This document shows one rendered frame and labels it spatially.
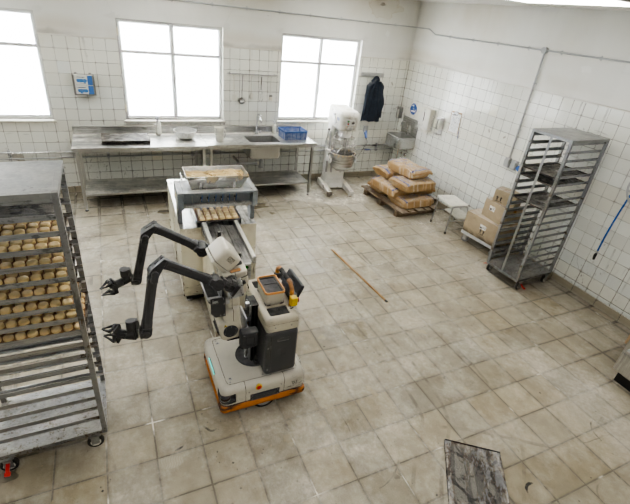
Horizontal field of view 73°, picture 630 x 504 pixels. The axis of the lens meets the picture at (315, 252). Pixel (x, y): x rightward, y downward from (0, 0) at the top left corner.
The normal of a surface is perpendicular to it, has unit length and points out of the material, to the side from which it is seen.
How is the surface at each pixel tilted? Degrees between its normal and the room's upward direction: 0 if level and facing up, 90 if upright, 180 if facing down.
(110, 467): 0
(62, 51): 90
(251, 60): 90
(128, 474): 0
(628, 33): 90
